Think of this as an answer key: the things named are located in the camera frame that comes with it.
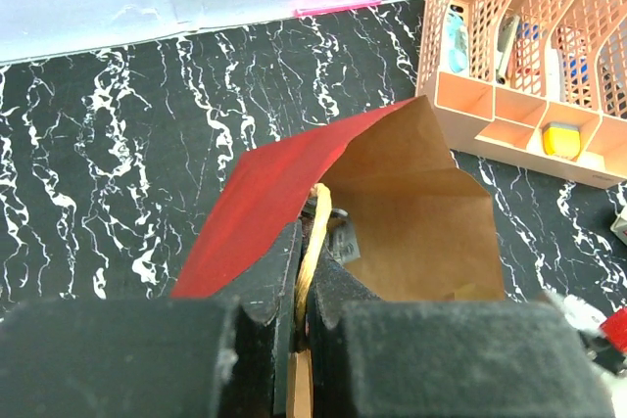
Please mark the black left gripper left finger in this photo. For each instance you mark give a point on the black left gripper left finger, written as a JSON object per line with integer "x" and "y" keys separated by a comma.
{"x": 228, "y": 355}

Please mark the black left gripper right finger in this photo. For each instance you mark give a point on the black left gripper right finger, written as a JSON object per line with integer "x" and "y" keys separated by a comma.
{"x": 373, "y": 358}

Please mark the red brown paper bag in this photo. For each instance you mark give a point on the red brown paper bag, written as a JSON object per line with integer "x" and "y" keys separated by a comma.
{"x": 377, "y": 192}

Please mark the white cardboard box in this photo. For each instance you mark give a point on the white cardboard box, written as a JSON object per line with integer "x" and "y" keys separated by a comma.
{"x": 619, "y": 226}

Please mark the yellow sponge block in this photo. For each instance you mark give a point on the yellow sponge block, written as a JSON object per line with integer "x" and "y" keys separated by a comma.
{"x": 561, "y": 140}

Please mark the blue white stapler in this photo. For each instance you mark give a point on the blue white stapler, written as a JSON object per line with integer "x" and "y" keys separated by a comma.
{"x": 456, "y": 35}

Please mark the pink desk organizer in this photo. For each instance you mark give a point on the pink desk organizer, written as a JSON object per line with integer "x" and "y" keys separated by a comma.
{"x": 505, "y": 122}

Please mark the pink tape strip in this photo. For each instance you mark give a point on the pink tape strip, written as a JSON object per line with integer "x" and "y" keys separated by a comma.
{"x": 319, "y": 8}

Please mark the black white stapler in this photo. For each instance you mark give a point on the black white stapler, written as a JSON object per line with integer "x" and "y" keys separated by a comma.
{"x": 505, "y": 41}

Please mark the blue small box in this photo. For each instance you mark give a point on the blue small box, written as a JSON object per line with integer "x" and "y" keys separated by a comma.
{"x": 576, "y": 77}

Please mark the blue eraser block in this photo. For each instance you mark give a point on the blue eraser block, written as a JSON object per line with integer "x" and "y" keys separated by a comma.
{"x": 526, "y": 34}

